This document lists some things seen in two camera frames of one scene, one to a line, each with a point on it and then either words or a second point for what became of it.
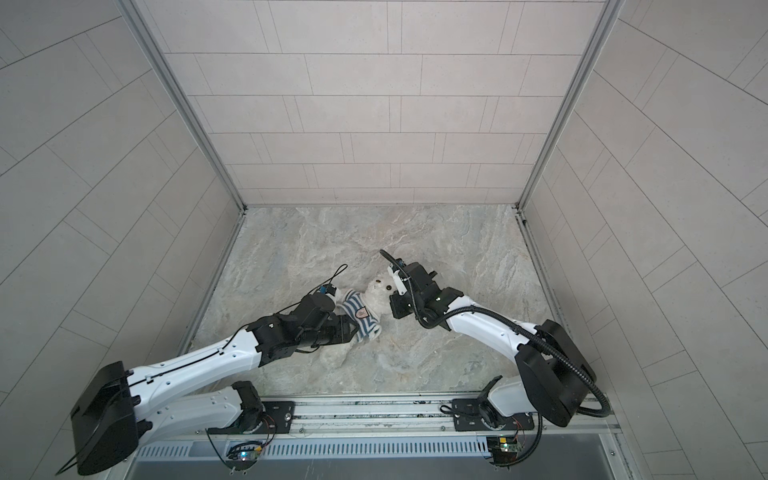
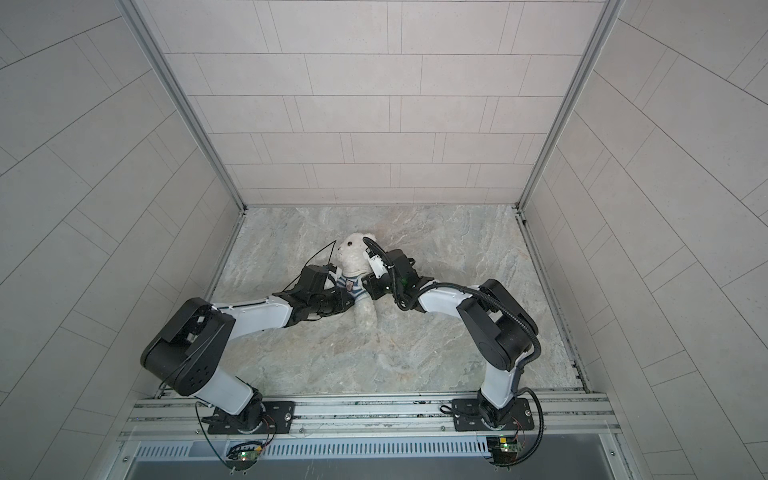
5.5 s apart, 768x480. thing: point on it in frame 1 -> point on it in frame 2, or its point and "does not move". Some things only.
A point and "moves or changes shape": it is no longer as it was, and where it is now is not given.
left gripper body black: [339, 324] -> [335, 294]
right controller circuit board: [503, 449] does not move
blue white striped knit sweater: [356, 308] -> [353, 284]
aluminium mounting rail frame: [583, 417] does not move
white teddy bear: [376, 292] moves or changes shape
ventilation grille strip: [319, 450] does not move
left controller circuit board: [244, 454] does not move
